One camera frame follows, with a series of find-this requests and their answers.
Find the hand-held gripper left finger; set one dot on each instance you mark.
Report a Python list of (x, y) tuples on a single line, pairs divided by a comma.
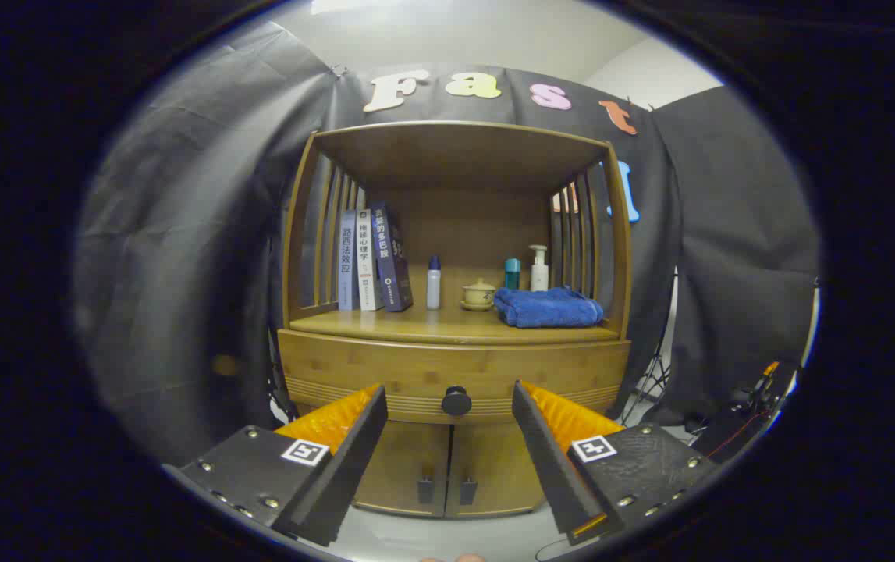
[(346, 476)]

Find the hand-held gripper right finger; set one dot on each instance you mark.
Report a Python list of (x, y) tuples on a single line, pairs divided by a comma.
[(552, 468)]

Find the wooden drawer with black knob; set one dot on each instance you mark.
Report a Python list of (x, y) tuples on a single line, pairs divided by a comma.
[(416, 367)]

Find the wooden cabinet door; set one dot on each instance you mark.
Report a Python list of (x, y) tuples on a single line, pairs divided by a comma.
[(494, 468), (408, 468)]

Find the wooden countertop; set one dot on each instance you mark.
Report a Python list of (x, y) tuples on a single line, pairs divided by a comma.
[(416, 321)]

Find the wooden bamboo cabinet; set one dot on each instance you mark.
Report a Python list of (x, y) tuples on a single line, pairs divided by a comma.
[(455, 156)]

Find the black tripod stand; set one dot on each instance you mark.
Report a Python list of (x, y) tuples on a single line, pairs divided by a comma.
[(654, 382)]

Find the folded blue towel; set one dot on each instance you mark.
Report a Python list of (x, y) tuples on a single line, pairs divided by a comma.
[(545, 308)]

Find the beige saucer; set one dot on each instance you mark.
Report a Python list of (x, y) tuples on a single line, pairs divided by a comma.
[(478, 307)]

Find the black electronics box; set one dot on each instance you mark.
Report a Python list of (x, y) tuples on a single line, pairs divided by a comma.
[(736, 429)]

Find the beige lidded teacup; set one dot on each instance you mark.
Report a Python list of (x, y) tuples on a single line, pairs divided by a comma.
[(480, 294)]

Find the white pump bottle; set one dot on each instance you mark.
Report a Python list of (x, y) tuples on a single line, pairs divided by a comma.
[(539, 277)]

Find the teal bottle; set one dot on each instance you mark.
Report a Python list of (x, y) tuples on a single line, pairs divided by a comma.
[(512, 275)]

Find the white bottle with blue cap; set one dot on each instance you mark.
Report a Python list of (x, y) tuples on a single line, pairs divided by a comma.
[(434, 289)]

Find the light blue book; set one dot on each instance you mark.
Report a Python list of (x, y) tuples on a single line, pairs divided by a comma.
[(347, 265)]

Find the white book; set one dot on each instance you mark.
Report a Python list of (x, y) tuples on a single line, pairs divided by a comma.
[(366, 265)]

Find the dark blue book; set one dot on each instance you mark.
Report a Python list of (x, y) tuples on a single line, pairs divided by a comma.
[(391, 265)]

